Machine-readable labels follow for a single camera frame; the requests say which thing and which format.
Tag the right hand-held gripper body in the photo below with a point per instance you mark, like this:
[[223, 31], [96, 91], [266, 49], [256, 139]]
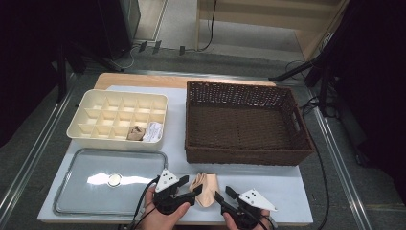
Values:
[[255, 199]]

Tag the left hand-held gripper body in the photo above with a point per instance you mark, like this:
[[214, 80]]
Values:
[[166, 182]]

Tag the white sock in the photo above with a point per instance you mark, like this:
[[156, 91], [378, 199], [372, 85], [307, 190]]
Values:
[[153, 131]]

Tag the cream divided storage box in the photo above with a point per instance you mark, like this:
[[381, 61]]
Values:
[[111, 145]]

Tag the brown woven basket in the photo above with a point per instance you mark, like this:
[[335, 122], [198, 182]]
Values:
[[271, 127]]

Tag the clear lid with round knob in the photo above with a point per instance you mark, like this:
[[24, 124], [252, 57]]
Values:
[[79, 198]]

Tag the person's right hand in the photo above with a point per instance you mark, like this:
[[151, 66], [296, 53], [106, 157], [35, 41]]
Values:
[[233, 226]]

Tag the person's left hand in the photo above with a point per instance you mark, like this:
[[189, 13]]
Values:
[[159, 223]]

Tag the white table mat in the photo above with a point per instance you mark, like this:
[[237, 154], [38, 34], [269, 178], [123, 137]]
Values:
[[297, 204]]

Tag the black metal stand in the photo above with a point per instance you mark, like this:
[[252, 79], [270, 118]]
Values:
[[293, 72]]

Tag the black tripod stand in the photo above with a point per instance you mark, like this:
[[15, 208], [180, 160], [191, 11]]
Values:
[[60, 80]]

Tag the dark curtain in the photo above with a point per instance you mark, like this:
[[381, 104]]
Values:
[[376, 96], [25, 64]]

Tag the black cabinet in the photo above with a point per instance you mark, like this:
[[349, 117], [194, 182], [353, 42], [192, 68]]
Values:
[[115, 25]]

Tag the light wooden shelf unit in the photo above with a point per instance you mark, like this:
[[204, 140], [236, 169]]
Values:
[[271, 22]]

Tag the metal rail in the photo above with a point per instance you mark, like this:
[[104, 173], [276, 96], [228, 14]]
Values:
[[37, 140], [339, 159]]

